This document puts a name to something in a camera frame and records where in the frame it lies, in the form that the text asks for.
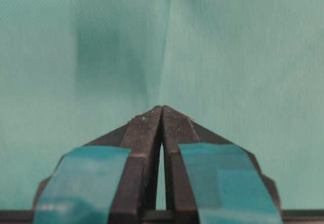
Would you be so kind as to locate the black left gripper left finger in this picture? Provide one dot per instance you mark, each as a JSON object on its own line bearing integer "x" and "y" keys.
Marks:
{"x": 112, "y": 179}

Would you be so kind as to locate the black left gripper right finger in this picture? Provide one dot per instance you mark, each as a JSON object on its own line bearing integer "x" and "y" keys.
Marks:
{"x": 212, "y": 180}

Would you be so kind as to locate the green table cloth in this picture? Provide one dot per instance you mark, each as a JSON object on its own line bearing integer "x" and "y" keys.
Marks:
{"x": 248, "y": 70}

